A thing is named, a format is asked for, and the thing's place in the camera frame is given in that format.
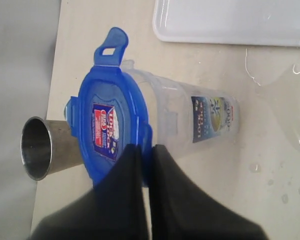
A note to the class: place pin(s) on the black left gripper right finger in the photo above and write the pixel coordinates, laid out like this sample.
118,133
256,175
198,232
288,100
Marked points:
180,210

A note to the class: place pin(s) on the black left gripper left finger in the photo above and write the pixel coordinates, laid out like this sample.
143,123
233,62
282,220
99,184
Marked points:
112,210

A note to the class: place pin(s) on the clear plastic tall container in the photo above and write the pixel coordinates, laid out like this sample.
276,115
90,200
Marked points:
185,118

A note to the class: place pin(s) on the white plastic tray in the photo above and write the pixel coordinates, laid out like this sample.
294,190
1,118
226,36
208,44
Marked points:
233,22

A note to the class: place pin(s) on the blue plastic lid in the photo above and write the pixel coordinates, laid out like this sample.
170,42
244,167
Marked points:
109,112

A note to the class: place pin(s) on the stainless steel cup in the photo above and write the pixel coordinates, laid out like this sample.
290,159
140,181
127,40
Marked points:
47,147

